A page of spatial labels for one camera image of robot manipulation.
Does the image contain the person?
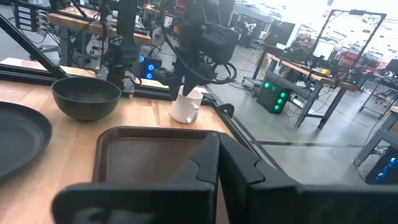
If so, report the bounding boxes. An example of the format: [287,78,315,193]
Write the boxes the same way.
[298,36,313,52]

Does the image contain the black monitor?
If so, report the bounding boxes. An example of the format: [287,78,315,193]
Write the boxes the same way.
[266,20,296,47]

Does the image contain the white ceramic mug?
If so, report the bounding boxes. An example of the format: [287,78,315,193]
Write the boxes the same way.
[170,85,204,124]

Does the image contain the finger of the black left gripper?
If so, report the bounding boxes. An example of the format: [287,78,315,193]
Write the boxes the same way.
[182,77,200,97]
[169,81,184,102]

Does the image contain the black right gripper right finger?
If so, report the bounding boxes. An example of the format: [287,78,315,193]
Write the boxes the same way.
[218,133,398,224]

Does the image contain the black camera rig frame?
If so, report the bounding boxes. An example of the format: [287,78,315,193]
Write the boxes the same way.
[310,9,388,71]

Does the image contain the wooden workbench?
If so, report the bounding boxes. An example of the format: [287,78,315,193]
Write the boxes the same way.
[48,6,152,68]
[253,45,357,130]

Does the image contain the black bowl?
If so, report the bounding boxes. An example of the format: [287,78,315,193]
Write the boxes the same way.
[51,77,122,122]

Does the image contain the computer tower green lights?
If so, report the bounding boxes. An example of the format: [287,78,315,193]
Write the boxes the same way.
[256,70,292,114]

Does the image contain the black aluminium table frame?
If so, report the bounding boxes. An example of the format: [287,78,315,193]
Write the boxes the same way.
[0,14,282,170]

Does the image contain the black round plate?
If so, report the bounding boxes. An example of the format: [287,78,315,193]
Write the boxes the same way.
[0,101,53,183]

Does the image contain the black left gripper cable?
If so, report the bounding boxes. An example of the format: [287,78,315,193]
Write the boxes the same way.
[203,60,238,85]

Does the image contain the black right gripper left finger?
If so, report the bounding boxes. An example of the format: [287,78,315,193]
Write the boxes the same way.
[51,132,220,224]

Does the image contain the computer tower blue lights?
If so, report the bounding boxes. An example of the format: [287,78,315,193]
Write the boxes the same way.
[138,52,163,80]
[365,146,398,185]

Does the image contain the brown plastic tray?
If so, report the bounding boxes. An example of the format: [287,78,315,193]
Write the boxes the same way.
[92,126,220,184]

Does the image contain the black frame clamp knob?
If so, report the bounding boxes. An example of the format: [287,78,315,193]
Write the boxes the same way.
[217,103,236,119]

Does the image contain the grey metal table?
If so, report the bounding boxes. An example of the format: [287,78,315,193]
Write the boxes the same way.
[353,105,398,169]

